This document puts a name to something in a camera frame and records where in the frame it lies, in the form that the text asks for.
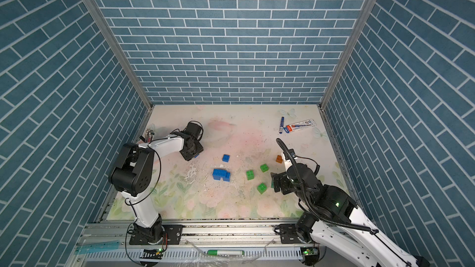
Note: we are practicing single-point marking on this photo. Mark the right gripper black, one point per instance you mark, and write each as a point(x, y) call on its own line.
point(282, 178)

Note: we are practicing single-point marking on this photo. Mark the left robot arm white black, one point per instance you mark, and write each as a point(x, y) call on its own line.
point(131, 175)

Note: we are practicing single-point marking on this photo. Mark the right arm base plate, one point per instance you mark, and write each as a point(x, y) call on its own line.
point(290, 234)

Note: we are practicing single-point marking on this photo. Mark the small blue lego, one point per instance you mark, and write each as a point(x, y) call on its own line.
point(226, 158)

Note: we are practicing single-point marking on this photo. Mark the aluminium front rail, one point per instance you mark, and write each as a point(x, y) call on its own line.
point(107, 243)

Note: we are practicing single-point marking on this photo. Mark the long blue lego brick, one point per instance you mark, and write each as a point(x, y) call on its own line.
point(219, 172)

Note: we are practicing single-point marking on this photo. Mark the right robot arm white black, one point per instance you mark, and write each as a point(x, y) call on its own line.
point(333, 219)

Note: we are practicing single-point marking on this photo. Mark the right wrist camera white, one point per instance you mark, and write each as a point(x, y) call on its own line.
point(289, 158)

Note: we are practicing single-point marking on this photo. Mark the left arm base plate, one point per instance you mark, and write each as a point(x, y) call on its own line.
point(162, 235)

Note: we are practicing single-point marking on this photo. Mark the green marker on rail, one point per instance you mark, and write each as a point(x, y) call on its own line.
point(225, 253)

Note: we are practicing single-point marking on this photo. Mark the white toothpaste tube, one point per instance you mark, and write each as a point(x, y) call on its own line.
point(298, 126)

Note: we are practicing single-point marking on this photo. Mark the bundle of pens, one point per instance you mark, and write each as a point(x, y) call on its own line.
point(148, 135)

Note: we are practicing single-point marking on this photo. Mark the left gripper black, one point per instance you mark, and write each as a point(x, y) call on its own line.
point(188, 157)

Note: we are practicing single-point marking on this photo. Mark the blue marker pen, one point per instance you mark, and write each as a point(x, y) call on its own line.
point(282, 125)

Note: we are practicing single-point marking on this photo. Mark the green lego small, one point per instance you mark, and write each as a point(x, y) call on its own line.
point(264, 168)

